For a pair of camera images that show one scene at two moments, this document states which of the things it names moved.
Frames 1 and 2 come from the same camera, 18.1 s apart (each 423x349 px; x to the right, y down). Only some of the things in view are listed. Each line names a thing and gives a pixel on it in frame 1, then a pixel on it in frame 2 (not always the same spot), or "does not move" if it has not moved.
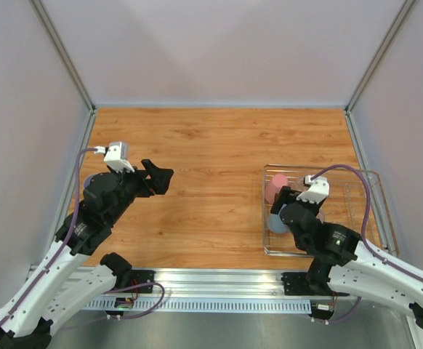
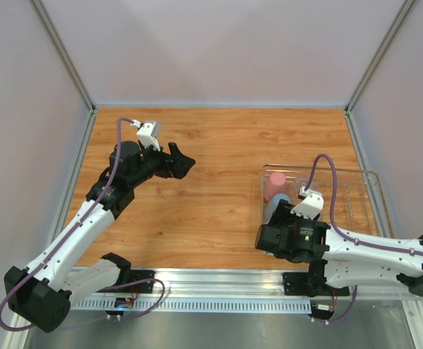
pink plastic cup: x=278 y=182 does not move
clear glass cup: x=299 y=184 does not move
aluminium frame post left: x=63 y=52 does not move
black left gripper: x=158 y=182 -> x=179 y=166
